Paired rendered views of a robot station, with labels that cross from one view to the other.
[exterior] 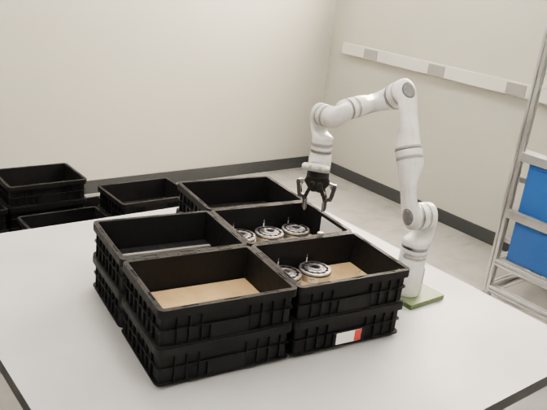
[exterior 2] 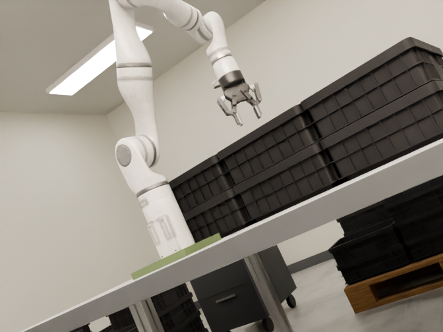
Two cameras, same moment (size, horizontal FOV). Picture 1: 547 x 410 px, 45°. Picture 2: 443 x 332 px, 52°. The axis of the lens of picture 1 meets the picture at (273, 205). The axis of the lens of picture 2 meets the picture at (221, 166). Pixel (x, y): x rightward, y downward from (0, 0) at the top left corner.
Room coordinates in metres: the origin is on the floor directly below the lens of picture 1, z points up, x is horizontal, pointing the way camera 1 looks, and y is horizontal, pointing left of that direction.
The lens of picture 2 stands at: (3.29, -0.79, 0.71)
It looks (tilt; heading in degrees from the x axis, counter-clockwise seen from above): 8 degrees up; 157
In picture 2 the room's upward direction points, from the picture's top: 25 degrees counter-clockwise
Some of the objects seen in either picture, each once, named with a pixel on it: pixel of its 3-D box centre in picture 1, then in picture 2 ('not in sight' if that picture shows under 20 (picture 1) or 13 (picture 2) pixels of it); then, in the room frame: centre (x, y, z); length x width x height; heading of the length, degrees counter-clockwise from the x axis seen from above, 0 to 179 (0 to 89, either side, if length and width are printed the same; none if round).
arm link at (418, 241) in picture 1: (418, 226); (142, 166); (2.11, -0.50, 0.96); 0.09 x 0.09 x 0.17; 30
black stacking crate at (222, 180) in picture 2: (327, 275); (224, 182); (1.85, -0.19, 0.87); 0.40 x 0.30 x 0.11; 122
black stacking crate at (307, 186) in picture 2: not in sight; (310, 175); (2.11, -0.03, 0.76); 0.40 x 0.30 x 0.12; 122
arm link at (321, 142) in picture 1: (321, 127); (214, 38); (2.12, -0.13, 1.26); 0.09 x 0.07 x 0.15; 37
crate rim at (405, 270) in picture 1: (329, 260); (218, 168); (1.85, -0.19, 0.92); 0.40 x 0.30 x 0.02; 122
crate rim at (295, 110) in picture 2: (280, 224); (287, 129); (2.11, -0.03, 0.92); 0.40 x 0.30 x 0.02; 122
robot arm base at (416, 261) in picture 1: (409, 268); (166, 221); (2.11, -0.50, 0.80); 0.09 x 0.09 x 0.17; 41
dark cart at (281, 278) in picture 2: not in sight; (236, 267); (0.10, 0.36, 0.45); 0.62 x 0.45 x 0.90; 130
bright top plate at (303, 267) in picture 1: (314, 268); not in sight; (1.91, -0.15, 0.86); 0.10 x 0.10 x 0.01
